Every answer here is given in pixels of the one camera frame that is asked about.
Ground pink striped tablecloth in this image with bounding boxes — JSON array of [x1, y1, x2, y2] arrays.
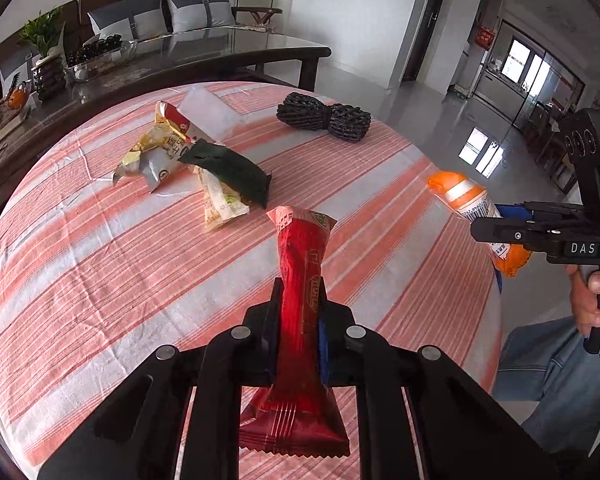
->
[[0, 81, 503, 480]]

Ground person's blue jeans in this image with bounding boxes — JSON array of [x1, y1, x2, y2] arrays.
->
[[492, 317, 600, 456]]

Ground pale yellow snack packet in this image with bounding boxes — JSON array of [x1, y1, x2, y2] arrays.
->
[[195, 167, 251, 232]]

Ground glass kitchen door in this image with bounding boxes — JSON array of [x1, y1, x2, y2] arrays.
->
[[472, 20, 586, 131]]

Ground black rope bundle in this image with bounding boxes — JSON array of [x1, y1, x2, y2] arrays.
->
[[276, 92, 372, 143]]

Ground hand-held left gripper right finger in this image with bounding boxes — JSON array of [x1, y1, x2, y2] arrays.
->
[[316, 300, 556, 480]]

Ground green potted plant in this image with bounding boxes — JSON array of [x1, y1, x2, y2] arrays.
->
[[17, 6, 67, 68]]

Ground grey cushion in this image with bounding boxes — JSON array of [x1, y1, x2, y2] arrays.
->
[[165, 0, 236, 33], [0, 50, 33, 93], [87, 0, 168, 41]]

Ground dark green wrapper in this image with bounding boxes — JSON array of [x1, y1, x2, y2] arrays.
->
[[177, 140, 272, 209]]

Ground person's right hand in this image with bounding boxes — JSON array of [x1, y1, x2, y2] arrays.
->
[[565, 265, 600, 338]]

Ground bowl of dark fruit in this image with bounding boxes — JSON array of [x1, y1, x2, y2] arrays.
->
[[66, 34, 131, 81]]

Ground orange and white snack packet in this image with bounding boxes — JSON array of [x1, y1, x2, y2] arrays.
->
[[426, 170, 531, 278]]

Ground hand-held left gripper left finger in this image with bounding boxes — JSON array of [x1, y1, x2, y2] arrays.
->
[[37, 277, 286, 480]]

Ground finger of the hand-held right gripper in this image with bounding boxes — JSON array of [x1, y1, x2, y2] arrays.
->
[[470, 216, 568, 257], [494, 201, 586, 223]]

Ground red snack wrapper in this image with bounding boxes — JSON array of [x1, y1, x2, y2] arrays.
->
[[238, 206, 351, 457]]

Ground dark wooden coffee table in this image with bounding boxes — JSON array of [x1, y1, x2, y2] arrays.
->
[[0, 27, 332, 251]]

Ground dark door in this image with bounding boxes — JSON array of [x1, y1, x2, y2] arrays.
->
[[402, 0, 453, 83]]

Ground black ribbed vase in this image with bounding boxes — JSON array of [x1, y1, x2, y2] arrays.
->
[[30, 62, 67, 102]]

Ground red wall poster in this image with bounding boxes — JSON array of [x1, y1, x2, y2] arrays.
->
[[472, 25, 498, 51]]

